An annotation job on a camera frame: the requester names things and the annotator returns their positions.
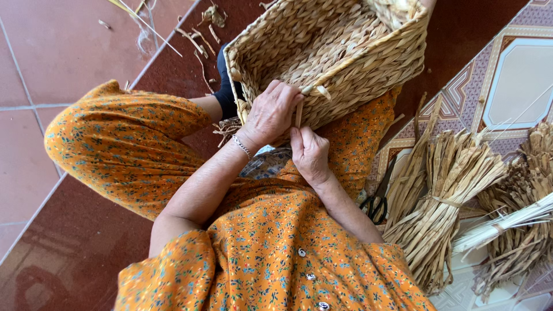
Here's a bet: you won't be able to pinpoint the tied bundle of dried straw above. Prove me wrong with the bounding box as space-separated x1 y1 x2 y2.
382 127 509 297

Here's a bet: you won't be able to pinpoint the person's left hand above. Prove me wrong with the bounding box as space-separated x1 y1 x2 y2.
237 79 306 150

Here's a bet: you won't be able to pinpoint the black scissors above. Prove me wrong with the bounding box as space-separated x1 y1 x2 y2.
359 155 398 226

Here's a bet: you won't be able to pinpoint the tuft of dried straw ends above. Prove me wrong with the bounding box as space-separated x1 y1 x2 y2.
212 117 243 149

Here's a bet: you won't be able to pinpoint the heap of straw scraps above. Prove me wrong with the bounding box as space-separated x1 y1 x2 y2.
174 0 230 94

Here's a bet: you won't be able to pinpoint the white floral cloth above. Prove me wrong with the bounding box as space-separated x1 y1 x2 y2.
239 145 295 180

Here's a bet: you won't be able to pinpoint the person's right hand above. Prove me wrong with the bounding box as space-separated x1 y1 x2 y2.
289 125 334 187

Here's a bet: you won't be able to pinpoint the thin pale stick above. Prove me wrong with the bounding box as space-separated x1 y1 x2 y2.
106 0 183 58

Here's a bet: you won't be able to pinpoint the orange floral clothing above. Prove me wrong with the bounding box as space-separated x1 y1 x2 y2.
44 79 438 311

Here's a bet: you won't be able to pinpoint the black sock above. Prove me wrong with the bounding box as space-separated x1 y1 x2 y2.
214 42 245 121

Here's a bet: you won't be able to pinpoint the pale thin reed bundle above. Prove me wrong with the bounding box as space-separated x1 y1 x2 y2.
451 192 553 256

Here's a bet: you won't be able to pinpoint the silver chain bracelet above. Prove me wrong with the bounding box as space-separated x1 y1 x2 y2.
232 134 252 161

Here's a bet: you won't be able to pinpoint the dark curly dried straw bundle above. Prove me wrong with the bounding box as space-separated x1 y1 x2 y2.
471 122 553 304

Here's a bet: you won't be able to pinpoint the woven straw basket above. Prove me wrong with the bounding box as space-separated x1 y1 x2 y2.
222 0 433 147

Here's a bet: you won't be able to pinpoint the loose long straw strands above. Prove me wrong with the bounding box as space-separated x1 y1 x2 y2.
385 92 444 227

